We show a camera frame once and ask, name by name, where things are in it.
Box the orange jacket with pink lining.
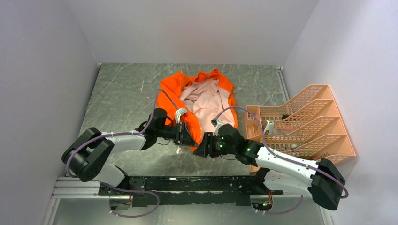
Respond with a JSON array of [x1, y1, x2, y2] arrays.
[[156, 69, 238, 144]]

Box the aluminium frame rail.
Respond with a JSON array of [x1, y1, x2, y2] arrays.
[[43, 177, 335, 225]]

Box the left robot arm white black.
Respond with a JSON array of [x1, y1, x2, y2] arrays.
[[61, 108, 198, 195]]

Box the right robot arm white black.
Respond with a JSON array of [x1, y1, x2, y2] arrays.
[[193, 124, 348, 210]]

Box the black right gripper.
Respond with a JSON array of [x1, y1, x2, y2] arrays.
[[193, 132, 237, 158]]

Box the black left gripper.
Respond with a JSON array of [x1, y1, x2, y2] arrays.
[[156, 121, 198, 148]]

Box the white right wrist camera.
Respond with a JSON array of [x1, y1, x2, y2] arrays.
[[211, 118, 225, 136]]

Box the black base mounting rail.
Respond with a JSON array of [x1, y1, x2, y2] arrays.
[[98, 175, 283, 207]]

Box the small items in organizer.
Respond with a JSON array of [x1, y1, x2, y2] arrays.
[[245, 114, 303, 151]]

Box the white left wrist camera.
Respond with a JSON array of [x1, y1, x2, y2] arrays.
[[174, 107, 188, 124]]

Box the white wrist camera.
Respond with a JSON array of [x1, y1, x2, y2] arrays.
[[211, 118, 225, 136], [174, 107, 188, 124]]

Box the peach plastic file organizer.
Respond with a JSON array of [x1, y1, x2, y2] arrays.
[[245, 84, 356, 164]]

